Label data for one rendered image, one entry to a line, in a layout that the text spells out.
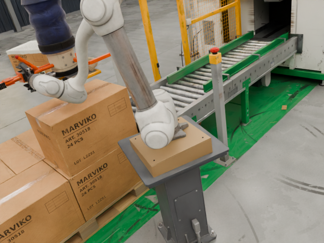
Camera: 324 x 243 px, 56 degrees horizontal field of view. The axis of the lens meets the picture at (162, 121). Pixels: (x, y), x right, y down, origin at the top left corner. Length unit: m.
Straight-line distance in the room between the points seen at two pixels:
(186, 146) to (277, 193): 1.12
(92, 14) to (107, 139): 1.13
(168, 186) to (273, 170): 1.18
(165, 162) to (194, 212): 0.56
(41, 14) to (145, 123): 0.94
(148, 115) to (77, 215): 1.13
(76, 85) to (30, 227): 0.95
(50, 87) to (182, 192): 0.94
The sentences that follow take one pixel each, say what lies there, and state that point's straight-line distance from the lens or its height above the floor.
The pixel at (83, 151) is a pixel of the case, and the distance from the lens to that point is 2.10.
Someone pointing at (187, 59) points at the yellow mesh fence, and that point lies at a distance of 3.50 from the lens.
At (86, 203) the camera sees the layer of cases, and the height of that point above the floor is 0.29.
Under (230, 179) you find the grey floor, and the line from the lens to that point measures 2.63.
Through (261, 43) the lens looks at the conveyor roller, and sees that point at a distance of 3.98.
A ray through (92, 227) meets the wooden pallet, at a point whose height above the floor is 0.06.
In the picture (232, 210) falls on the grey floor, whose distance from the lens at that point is 2.38.
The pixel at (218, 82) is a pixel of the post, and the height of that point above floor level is 0.79.
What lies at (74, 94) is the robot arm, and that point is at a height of 1.14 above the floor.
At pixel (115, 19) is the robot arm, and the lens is 1.29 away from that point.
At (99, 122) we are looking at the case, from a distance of 2.10.
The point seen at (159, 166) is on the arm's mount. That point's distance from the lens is 1.54.
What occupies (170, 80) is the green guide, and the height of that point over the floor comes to 0.60.
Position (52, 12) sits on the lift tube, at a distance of 1.96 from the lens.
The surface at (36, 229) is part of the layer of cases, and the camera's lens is 2.18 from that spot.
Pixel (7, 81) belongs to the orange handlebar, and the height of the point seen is 1.23.
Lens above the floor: 1.74
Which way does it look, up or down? 29 degrees down
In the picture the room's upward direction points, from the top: 11 degrees counter-clockwise
